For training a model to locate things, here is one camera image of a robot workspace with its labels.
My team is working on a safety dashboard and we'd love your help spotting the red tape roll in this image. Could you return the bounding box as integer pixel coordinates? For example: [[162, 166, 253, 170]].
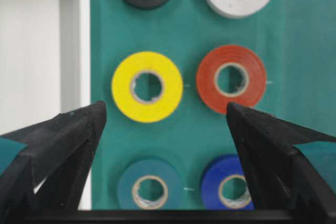
[[196, 45, 267, 114]]

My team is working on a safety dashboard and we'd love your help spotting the teal tape roll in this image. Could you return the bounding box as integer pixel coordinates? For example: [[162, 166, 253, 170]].
[[117, 158, 183, 210]]

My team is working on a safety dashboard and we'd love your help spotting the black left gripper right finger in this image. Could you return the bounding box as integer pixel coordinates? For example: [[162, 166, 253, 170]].
[[226, 102, 335, 223]]

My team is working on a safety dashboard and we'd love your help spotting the blue tape roll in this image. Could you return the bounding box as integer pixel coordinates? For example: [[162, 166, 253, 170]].
[[200, 154, 254, 210]]

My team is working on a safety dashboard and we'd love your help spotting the green table cloth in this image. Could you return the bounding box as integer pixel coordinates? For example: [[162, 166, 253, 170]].
[[81, 0, 335, 210]]

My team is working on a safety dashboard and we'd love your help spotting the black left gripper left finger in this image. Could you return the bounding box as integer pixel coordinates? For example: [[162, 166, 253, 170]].
[[1, 101, 107, 223]]

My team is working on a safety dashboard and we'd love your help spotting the white plastic case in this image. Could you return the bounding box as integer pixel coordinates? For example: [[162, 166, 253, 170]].
[[0, 0, 92, 211]]

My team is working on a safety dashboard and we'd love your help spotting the yellow tape roll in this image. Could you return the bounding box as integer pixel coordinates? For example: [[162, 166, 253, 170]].
[[111, 51, 183, 123]]

